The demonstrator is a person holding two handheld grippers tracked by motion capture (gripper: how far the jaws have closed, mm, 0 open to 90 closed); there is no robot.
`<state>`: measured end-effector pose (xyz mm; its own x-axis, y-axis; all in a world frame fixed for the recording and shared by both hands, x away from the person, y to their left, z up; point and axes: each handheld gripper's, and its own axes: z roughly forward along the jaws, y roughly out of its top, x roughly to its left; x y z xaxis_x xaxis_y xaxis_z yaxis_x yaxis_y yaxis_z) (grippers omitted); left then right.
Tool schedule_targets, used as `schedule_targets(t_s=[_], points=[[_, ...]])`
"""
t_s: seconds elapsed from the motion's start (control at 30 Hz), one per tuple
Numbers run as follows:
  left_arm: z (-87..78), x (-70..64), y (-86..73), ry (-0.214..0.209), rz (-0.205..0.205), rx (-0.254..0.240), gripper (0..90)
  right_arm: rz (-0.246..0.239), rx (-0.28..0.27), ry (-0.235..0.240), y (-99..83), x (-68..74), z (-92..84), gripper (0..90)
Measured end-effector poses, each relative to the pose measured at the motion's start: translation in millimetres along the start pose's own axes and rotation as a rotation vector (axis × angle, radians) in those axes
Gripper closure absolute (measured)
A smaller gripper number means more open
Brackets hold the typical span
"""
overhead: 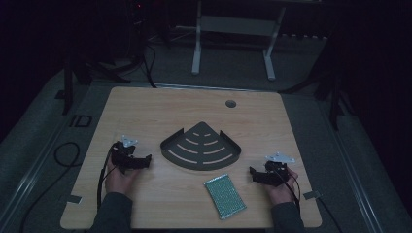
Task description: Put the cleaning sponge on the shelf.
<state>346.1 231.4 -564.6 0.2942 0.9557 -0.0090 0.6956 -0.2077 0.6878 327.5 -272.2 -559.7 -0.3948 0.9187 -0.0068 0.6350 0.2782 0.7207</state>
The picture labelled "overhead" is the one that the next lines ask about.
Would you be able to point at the black tripod stand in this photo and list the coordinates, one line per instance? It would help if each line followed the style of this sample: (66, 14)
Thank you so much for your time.
(81, 71)
(333, 97)

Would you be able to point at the person's right hand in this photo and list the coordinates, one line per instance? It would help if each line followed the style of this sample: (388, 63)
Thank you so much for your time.
(281, 193)

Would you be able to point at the green perforated board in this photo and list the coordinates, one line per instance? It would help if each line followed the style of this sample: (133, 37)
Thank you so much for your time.
(224, 196)

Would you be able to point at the white metal stand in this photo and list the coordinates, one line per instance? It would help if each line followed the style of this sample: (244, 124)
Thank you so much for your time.
(233, 26)

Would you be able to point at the person's left hand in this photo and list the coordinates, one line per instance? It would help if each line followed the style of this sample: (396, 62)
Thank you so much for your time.
(119, 181)

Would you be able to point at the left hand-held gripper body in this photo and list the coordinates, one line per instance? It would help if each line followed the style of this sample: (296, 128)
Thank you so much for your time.
(124, 154)

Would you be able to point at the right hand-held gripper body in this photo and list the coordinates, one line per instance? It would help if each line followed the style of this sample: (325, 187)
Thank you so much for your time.
(277, 168)

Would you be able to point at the grey tape piece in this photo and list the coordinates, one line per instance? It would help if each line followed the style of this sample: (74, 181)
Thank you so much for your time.
(74, 199)
(312, 194)

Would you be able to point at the black metal corner shelf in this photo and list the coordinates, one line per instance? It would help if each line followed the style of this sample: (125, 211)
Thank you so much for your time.
(200, 150)

